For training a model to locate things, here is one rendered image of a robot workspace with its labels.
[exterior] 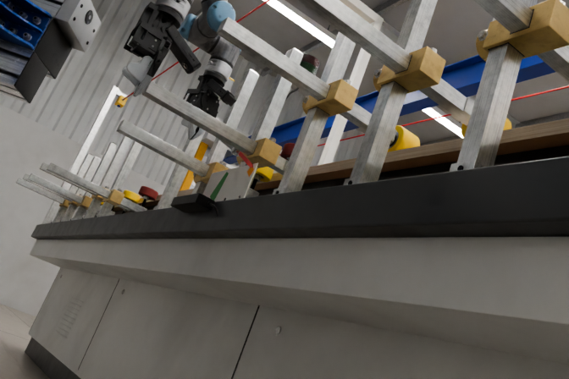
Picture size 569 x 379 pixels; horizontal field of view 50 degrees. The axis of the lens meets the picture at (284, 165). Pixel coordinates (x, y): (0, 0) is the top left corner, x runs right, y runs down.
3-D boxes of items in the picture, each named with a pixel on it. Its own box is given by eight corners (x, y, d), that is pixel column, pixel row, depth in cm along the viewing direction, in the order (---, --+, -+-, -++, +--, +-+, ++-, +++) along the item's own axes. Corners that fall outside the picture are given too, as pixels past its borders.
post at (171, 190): (156, 211, 188) (212, 90, 203) (151, 212, 193) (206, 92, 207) (168, 217, 190) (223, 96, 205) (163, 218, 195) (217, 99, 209)
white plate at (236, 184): (240, 200, 138) (256, 162, 141) (196, 205, 160) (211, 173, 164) (243, 201, 139) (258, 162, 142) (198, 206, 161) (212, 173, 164)
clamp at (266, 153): (258, 155, 143) (266, 136, 145) (233, 162, 155) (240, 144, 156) (277, 166, 145) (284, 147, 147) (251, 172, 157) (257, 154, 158)
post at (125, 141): (81, 225, 273) (127, 132, 288) (80, 225, 276) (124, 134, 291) (88, 227, 274) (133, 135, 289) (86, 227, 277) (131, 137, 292)
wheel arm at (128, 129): (118, 132, 155) (124, 118, 156) (113, 134, 158) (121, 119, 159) (255, 205, 173) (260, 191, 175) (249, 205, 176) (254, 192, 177)
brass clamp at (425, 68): (417, 68, 103) (425, 43, 105) (367, 85, 115) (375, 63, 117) (441, 86, 106) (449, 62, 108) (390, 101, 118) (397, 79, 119)
